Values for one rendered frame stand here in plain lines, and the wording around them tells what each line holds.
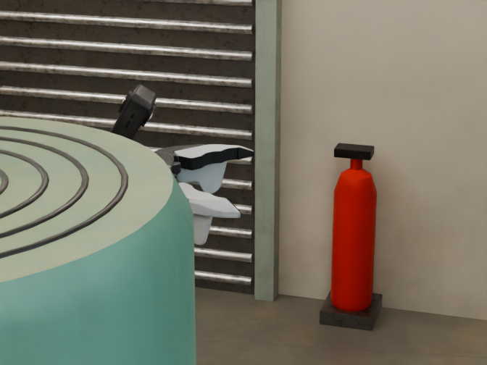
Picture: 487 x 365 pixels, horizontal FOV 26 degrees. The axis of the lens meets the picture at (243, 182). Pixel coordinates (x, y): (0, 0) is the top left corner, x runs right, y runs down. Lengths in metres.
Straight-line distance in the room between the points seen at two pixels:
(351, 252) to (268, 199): 0.35
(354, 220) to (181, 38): 0.83
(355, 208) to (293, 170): 0.30
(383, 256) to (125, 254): 3.36
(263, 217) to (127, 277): 3.32
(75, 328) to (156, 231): 0.04
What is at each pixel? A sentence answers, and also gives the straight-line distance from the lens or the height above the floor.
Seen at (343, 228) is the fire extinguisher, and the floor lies 0.34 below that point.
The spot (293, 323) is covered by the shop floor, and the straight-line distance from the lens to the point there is 3.57.
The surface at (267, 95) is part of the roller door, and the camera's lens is 3.47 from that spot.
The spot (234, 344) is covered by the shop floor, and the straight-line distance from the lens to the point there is 3.44.
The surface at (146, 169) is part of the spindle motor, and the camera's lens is 0.34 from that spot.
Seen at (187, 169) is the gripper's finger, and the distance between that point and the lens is 1.20.
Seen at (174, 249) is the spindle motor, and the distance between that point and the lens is 0.30.
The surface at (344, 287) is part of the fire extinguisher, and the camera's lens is 3.52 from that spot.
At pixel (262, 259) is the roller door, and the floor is 0.16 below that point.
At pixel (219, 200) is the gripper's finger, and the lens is 1.10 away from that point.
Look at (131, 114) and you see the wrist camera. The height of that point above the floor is 1.31.
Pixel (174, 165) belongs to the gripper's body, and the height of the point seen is 1.24.
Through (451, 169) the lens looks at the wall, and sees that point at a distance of 3.49.
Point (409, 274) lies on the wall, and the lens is 3.64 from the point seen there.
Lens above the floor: 1.61
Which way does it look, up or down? 19 degrees down
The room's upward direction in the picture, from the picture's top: straight up
